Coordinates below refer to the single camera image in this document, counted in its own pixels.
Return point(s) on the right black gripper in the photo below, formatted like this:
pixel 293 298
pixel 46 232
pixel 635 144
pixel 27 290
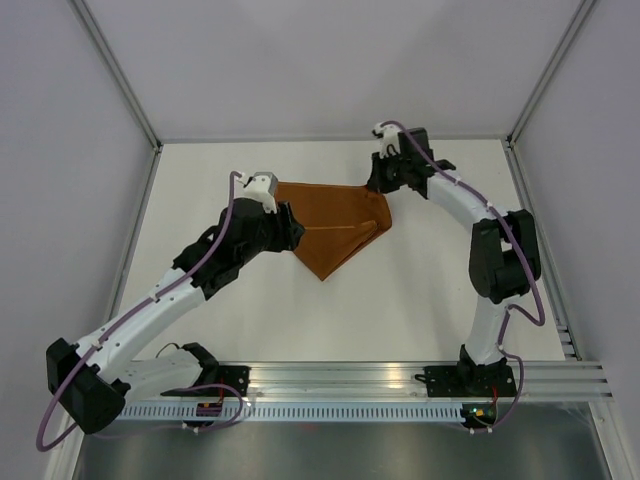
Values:
pixel 377 182

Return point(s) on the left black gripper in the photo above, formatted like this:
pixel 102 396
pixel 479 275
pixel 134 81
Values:
pixel 289 234

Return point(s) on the orange-brown cloth napkin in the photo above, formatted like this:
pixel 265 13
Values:
pixel 339 222

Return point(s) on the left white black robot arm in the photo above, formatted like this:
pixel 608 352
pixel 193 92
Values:
pixel 95 377

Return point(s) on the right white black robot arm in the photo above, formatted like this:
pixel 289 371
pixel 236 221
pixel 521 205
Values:
pixel 504 259

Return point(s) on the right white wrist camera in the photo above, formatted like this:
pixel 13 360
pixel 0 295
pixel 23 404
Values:
pixel 388 136

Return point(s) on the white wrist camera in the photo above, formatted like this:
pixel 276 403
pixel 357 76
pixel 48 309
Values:
pixel 388 136
pixel 260 187

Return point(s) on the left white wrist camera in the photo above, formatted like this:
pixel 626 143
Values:
pixel 260 187

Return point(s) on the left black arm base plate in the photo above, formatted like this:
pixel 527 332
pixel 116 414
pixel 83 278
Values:
pixel 235 376

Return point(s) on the white slotted cable duct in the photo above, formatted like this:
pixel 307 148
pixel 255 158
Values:
pixel 158 410

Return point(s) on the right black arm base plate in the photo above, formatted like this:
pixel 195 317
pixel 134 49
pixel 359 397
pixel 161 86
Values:
pixel 446 382

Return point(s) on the right aluminium frame post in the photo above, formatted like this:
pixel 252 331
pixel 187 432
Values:
pixel 570 35

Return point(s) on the aluminium frame post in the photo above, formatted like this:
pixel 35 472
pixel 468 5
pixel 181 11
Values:
pixel 100 43
pixel 570 35

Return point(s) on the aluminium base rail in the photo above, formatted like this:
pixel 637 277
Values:
pixel 544 381

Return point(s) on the left aluminium frame post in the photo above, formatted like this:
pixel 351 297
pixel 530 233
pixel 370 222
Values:
pixel 100 43

